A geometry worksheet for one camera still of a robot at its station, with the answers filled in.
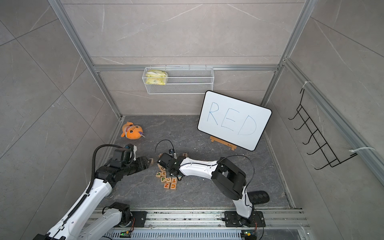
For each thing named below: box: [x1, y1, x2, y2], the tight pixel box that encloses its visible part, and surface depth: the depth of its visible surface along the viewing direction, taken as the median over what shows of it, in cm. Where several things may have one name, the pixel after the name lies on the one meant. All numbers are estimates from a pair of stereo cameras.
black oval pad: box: [247, 190, 270, 205], surface depth 79 cm
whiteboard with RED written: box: [197, 90, 273, 152], surface depth 93 cm
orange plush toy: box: [121, 121, 146, 140], surface depth 103 cm
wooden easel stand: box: [209, 135, 237, 151], surface depth 100 cm
